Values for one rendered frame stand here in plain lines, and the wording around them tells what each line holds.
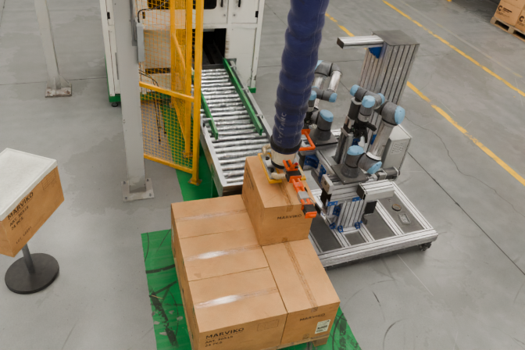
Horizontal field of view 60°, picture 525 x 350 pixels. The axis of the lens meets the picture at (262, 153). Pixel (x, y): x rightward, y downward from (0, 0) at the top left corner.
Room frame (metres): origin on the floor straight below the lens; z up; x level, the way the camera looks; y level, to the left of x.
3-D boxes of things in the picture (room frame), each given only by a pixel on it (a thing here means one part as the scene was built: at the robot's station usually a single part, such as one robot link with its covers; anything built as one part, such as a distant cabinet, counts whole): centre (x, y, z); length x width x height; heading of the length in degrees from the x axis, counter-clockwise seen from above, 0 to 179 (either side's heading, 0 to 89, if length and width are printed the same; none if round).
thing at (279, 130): (2.74, -0.15, 1.78); 0.22 x 0.22 x 1.04
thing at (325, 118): (3.26, -0.48, 1.20); 0.13 x 0.12 x 0.14; 78
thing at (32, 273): (2.24, 1.72, 0.31); 0.40 x 0.40 x 0.62
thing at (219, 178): (4.03, 0.72, 0.50); 2.31 x 0.05 x 0.19; 22
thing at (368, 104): (2.50, -0.61, 1.82); 0.09 x 0.08 x 0.11; 141
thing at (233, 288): (2.34, 0.01, 0.34); 1.20 x 1.00 x 0.40; 22
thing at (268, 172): (2.71, -0.07, 1.07); 0.34 x 0.10 x 0.05; 19
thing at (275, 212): (2.73, -0.16, 0.74); 0.60 x 0.40 x 0.40; 20
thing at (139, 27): (3.42, 1.10, 1.62); 0.20 x 0.05 x 0.30; 22
